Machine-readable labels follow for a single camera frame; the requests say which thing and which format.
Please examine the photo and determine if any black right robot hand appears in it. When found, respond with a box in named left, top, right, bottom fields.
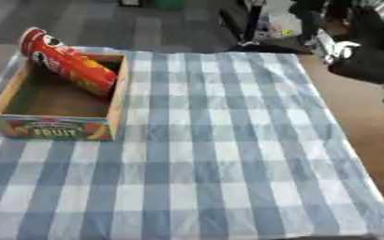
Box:
left=313, top=5, right=384, bottom=85

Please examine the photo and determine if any cardboard box with printed front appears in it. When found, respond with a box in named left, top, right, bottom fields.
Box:
left=0, top=52, right=132, bottom=142

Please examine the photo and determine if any white plastic bag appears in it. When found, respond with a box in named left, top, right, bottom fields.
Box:
left=254, top=11, right=305, bottom=42

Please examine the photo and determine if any red cylindrical snack can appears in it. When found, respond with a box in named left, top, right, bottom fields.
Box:
left=18, top=26, right=119, bottom=97

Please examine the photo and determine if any black tripod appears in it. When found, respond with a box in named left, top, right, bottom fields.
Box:
left=216, top=0, right=314, bottom=54

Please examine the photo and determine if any green bin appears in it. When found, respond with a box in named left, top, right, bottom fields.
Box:
left=144, top=0, right=189, bottom=10

